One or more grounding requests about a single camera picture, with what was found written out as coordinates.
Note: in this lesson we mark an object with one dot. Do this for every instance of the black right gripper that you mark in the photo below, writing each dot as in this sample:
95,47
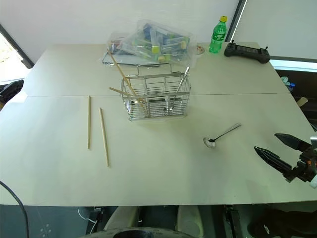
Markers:
307,163

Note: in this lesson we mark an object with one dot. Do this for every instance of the silver metal spoon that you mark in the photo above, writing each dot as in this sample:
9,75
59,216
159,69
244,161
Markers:
218,137
178,88

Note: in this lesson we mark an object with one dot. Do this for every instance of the black handheld remote controller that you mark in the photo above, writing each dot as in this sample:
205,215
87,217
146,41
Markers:
247,52

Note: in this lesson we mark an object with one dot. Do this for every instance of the green plastic soda bottle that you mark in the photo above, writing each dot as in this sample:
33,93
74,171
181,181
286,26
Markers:
217,37

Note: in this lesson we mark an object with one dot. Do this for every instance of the clear plastic bag of items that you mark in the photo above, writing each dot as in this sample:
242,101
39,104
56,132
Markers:
153,44

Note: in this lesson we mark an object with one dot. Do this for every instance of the light wooden chopstick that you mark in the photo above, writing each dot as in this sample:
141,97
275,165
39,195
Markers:
104,136
123,93
89,122
121,72

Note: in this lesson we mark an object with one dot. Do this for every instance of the black object at table edge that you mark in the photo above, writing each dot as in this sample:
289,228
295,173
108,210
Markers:
10,90

